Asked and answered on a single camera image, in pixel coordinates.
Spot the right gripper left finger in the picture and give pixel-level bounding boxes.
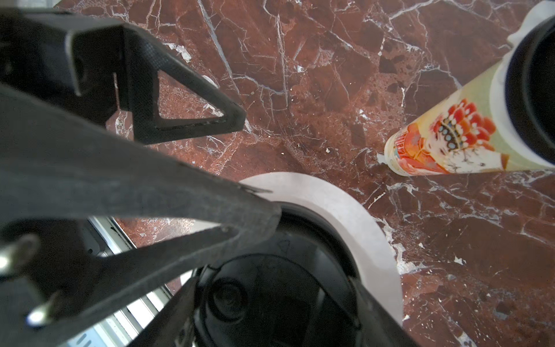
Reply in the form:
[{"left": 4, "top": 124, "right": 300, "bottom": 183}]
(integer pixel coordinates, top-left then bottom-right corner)
[{"left": 129, "top": 277, "right": 199, "bottom": 347}]

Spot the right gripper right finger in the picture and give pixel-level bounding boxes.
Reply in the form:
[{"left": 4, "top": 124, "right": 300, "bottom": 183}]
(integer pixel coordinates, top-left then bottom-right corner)
[{"left": 351, "top": 278, "right": 419, "bottom": 347}]

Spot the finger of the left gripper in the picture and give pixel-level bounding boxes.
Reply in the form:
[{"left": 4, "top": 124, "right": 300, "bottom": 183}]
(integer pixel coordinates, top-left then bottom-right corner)
[{"left": 1, "top": 86, "right": 281, "bottom": 346}]

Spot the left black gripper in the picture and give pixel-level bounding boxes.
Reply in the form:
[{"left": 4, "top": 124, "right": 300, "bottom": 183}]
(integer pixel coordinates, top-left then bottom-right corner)
[{"left": 1, "top": 7, "right": 247, "bottom": 145}]

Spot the round leak-proof paper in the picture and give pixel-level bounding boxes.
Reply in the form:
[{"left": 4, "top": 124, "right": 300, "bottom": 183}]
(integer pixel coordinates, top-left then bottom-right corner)
[
  {"left": 489, "top": 1, "right": 554, "bottom": 171},
  {"left": 179, "top": 171, "right": 404, "bottom": 326}
]

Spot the black cup lid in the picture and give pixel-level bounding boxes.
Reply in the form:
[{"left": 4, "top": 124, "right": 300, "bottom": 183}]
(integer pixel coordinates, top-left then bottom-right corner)
[
  {"left": 194, "top": 202, "right": 362, "bottom": 346},
  {"left": 504, "top": 17, "right": 554, "bottom": 164}
]

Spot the printed paper cup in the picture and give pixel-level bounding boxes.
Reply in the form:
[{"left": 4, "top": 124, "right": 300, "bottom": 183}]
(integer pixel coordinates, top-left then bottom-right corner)
[{"left": 384, "top": 62, "right": 554, "bottom": 176}]

